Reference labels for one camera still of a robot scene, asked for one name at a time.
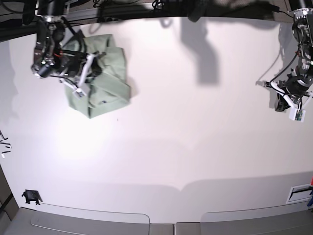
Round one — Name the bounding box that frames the grey chair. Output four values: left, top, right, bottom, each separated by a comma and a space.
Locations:
176, 202, 313, 235
0, 207, 176, 235

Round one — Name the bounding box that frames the black table clamp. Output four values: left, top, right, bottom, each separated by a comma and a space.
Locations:
22, 190, 42, 205

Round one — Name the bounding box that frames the grey chair right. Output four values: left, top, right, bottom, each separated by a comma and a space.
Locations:
176, 202, 313, 235

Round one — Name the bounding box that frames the grey chair left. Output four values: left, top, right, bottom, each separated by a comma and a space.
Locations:
0, 207, 176, 235

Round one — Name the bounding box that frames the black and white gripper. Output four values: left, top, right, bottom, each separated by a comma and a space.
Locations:
77, 51, 107, 87
263, 81, 313, 112

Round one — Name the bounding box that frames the light green T-shirt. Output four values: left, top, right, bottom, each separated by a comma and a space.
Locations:
65, 34, 131, 118

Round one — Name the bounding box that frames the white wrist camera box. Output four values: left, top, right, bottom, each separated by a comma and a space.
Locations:
72, 87, 89, 99
289, 108, 306, 122

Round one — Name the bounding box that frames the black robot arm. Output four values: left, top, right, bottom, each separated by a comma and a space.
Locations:
264, 0, 313, 112
31, 0, 102, 90

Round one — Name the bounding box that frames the black power adapter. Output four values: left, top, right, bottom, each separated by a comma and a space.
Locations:
263, 3, 280, 13

